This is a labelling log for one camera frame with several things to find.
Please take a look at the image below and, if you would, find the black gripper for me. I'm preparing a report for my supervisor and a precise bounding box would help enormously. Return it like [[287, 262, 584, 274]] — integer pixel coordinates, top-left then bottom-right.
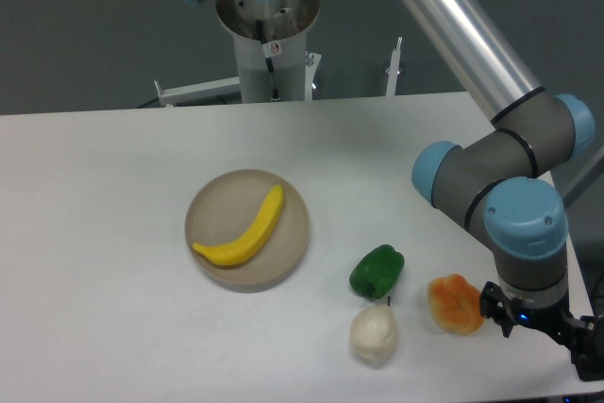
[[479, 281, 603, 381]]

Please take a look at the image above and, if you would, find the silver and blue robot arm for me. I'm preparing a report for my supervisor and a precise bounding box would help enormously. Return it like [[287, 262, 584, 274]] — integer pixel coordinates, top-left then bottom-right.
[[187, 0, 603, 381]]

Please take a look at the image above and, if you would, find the yellow toy banana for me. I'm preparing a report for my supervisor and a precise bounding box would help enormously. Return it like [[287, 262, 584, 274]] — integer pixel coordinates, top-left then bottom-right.
[[193, 184, 285, 267]]

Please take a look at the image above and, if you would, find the beige round plate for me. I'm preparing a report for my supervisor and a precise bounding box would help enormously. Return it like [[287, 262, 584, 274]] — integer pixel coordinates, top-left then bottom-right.
[[184, 170, 310, 293]]

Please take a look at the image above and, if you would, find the orange toy bell pepper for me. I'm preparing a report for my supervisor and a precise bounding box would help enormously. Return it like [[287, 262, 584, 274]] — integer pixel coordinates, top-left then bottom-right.
[[428, 274, 484, 336]]

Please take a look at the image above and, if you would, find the white toy pear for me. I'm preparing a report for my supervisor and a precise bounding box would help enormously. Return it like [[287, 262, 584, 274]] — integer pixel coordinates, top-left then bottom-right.
[[348, 304, 398, 368]]

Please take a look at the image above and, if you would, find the green toy bell pepper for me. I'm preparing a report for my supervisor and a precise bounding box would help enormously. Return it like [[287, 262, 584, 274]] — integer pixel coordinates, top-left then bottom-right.
[[348, 244, 405, 300]]

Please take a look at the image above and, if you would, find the white right metal bracket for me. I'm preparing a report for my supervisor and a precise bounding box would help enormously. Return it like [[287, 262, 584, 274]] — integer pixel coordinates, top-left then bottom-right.
[[385, 37, 403, 97]]

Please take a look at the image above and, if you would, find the white metal bracket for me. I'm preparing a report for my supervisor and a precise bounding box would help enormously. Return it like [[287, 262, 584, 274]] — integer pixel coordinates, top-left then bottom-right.
[[154, 76, 241, 107], [385, 37, 403, 97]]

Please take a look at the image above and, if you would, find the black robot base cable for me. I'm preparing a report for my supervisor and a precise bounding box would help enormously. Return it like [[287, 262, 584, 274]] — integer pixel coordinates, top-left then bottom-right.
[[255, 19, 282, 102]]

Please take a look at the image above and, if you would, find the white left metal bracket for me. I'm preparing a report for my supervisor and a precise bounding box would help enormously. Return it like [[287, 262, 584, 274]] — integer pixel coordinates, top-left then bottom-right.
[[154, 76, 241, 107]]

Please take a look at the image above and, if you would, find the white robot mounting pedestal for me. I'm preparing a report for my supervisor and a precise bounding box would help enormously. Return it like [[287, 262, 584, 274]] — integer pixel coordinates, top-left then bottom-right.
[[216, 0, 320, 103]]

